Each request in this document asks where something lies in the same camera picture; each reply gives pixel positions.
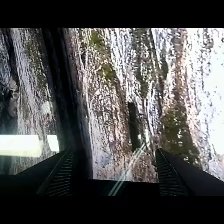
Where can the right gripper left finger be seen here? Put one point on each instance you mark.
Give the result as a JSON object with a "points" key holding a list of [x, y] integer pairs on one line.
{"points": [[56, 174]]}

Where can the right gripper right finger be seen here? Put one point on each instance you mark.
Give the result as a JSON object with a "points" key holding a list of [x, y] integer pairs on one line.
{"points": [[180, 176]]}

